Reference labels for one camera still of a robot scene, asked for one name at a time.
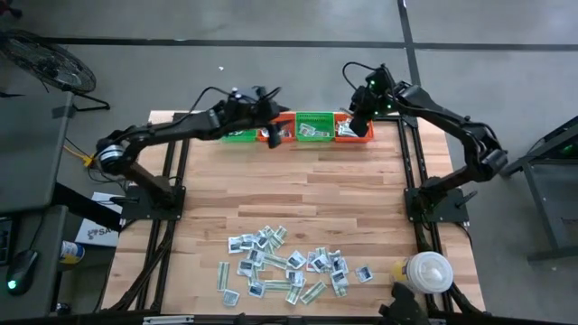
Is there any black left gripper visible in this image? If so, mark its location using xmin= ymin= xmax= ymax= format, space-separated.
xmin=252 ymin=88 xmax=291 ymax=149

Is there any orange plastic basket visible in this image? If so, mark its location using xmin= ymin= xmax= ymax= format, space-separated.
xmin=333 ymin=112 xmax=375 ymax=144
xmin=256 ymin=112 xmax=297 ymax=144

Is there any green plastic basket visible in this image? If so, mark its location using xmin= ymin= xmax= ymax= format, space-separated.
xmin=294 ymin=111 xmax=336 ymax=143
xmin=220 ymin=128 xmax=258 ymax=144

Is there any white wipes canister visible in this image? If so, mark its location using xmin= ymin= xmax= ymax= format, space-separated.
xmin=390 ymin=251 xmax=454 ymax=294

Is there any yellow power plug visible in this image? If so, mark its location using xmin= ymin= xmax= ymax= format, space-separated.
xmin=62 ymin=144 xmax=98 ymax=170

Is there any black metal beam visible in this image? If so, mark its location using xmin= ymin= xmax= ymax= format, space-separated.
xmin=52 ymin=182 xmax=124 ymax=232

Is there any white printed paper sheet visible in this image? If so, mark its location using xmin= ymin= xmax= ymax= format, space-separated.
xmin=74 ymin=191 xmax=126 ymax=248

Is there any black floor fan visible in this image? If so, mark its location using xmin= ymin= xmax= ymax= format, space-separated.
xmin=0 ymin=31 xmax=112 ymax=112

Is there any blue yellow can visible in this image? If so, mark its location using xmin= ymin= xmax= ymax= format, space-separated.
xmin=60 ymin=240 xmax=86 ymax=265

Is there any grey desk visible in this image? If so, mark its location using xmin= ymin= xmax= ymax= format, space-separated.
xmin=0 ymin=92 xmax=74 ymax=214

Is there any black computer mouse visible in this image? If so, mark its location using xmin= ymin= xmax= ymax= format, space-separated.
xmin=5 ymin=249 xmax=40 ymax=297

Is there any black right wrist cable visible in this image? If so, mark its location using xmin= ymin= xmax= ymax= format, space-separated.
xmin=341 ymin=61 xmax=385 ymax=91

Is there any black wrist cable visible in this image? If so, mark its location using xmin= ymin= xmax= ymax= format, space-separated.
xmin=341 ymin=61 xmax=385 ymax=91
xmin=187 ymin=85 xmax=236 ymax=116

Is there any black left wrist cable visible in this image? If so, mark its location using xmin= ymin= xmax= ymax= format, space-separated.
xmin=187 ymin=85 xmax=236 ymax=116

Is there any black floor cable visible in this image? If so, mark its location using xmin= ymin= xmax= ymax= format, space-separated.
xmin=88 ymin=166 xmax=132 ymax=195

